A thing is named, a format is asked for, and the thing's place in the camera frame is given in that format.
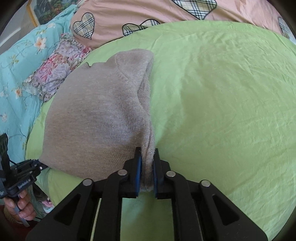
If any left hand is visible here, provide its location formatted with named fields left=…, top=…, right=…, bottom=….
left=4, top=190, right=37, bottom=222

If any teal floral blanket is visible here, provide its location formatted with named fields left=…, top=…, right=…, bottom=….
left=1, top=4, right=77, bottom=163

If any purple pink floral pillow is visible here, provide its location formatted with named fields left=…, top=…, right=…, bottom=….
left=23, top=34, right=91, bottom=102

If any gold framed landscape painting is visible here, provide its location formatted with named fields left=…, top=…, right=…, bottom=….
left=27, top=0, right=84, bottom=27

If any pink quilt with plaid hearts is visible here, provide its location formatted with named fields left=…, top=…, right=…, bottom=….
left=70, top=0, right=295, bottom=49

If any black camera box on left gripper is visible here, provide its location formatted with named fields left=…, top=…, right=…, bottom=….
left=1, top=133, right=10, bottom=178

